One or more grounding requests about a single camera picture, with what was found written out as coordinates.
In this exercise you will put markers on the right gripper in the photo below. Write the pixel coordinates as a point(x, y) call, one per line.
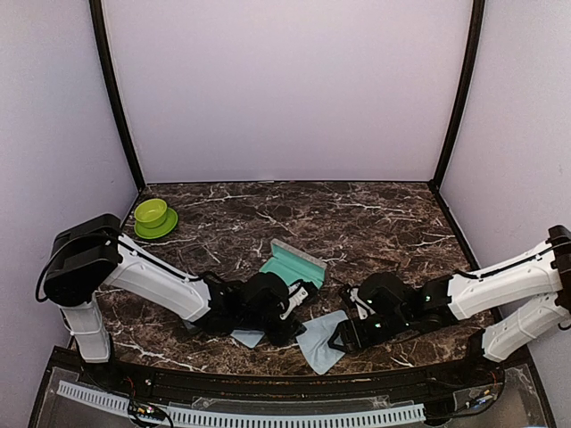
point(352, 335)

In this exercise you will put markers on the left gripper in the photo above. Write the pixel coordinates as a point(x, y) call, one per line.
point(287, 333)

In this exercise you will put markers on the blue cleaning cloth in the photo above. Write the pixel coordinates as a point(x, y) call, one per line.
point(313, 342)
point(249, 338)

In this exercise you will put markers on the light grey glasses case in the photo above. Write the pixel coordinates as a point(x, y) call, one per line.
point(294, 266)

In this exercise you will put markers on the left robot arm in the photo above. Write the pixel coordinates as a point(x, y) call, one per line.
point(96, 252)

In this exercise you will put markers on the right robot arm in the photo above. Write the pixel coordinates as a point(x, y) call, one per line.
point(387, 307)

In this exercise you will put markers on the dark grey glasses case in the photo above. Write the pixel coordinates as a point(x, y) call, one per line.
point(195, 328)

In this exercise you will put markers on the green bowl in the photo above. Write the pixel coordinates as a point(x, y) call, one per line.
point(154, 219)

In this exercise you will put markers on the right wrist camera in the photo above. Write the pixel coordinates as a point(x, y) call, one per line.
point(349, 296)

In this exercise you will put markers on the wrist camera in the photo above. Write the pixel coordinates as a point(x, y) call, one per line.
point(349, 296)
point(298, 293)

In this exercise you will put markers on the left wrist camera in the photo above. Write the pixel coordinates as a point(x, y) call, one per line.
point(298, 293)

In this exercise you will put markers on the black front rail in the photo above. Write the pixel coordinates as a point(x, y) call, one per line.
point(426, 382)

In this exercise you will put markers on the white cable duct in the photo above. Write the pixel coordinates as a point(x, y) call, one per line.
point(176, 416)

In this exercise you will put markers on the right black frame post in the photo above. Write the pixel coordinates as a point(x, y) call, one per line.
point(461, 96)

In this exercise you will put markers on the black frame post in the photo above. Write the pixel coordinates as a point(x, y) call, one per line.
point(113, 92)
point(461, 96)

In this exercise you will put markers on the left black frame post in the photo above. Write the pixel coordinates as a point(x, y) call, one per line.
point(113, 92)

